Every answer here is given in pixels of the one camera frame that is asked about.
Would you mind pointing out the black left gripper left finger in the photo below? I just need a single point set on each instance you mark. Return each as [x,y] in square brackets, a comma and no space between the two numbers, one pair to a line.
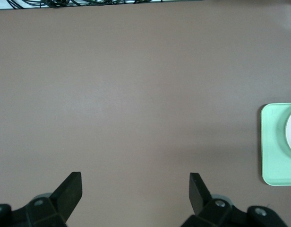
[65,196]

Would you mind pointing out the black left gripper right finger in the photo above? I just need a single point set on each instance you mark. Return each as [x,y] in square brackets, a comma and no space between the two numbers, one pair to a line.
[199,196]

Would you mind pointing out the beige round plate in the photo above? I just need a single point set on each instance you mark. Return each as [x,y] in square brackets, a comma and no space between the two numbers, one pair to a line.
[290,132]

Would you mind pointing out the light green rectangular tray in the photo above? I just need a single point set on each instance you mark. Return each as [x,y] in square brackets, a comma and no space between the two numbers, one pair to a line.
[271,146]

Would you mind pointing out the brown table cover mat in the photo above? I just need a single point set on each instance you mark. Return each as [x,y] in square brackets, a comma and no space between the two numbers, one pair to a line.
[136,94]

